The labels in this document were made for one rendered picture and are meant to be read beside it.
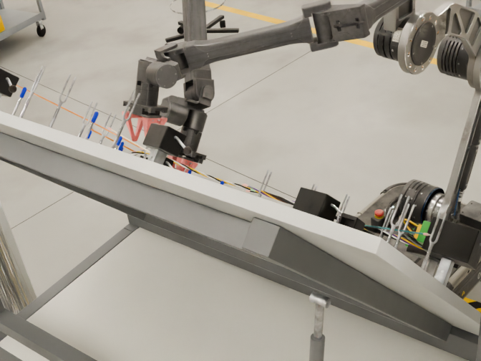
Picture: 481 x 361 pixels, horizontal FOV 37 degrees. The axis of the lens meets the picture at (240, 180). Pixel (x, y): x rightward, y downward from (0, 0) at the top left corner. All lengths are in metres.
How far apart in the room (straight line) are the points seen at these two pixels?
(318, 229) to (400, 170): 3.00
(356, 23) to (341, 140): 2.32
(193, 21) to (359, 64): 2.94
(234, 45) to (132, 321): 0.76
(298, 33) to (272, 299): 0.69
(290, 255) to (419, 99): 3.55
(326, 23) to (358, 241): 1.05
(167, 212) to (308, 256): 0.23
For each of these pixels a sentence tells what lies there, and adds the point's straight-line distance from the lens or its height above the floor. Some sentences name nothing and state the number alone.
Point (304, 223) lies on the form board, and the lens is 0.77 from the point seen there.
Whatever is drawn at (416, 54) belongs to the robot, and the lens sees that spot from 2.35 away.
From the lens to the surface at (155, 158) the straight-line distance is 1.20.
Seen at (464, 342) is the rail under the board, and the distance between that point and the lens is 1.73.
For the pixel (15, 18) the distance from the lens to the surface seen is 6.10.
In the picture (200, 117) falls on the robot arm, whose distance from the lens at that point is 1.90.
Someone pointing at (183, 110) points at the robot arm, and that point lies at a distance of 1.88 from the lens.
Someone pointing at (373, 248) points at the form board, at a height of 1.64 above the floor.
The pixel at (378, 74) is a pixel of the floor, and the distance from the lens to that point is 4.69.
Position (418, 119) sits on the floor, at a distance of 4.20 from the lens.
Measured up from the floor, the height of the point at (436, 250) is 1.23.
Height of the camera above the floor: 2.12
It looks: 34 degrees down
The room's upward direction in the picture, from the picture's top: 8 degrees counter-clockwise
